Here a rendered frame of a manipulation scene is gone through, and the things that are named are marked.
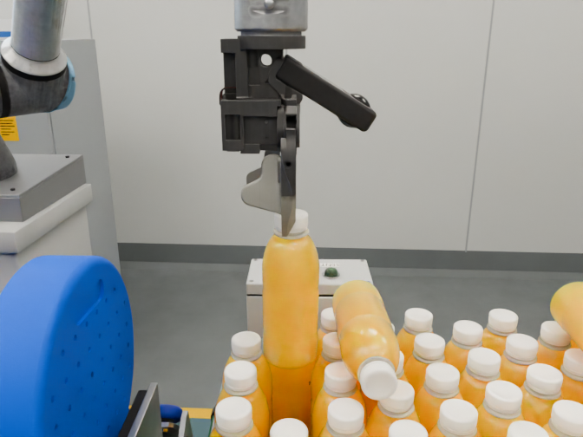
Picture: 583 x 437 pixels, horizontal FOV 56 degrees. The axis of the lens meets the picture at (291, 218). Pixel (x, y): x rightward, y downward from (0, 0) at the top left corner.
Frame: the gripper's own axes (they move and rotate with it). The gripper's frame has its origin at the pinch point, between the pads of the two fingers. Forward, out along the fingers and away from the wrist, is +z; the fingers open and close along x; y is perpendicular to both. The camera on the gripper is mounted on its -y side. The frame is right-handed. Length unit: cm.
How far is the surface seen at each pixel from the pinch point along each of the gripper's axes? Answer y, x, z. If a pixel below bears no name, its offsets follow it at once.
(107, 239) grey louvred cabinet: 93, -187, 76
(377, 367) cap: -9.2, 10.2, 13.0
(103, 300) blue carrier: 22.2, 1.8, 9.8
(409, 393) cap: -13.4, 7.9, 17.9
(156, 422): 16.9, 3.3, 26.1
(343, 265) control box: -8.3, -25.0, 16.9
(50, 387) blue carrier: 22.2, 16.7, 11.1
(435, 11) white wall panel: -77, -267, -31
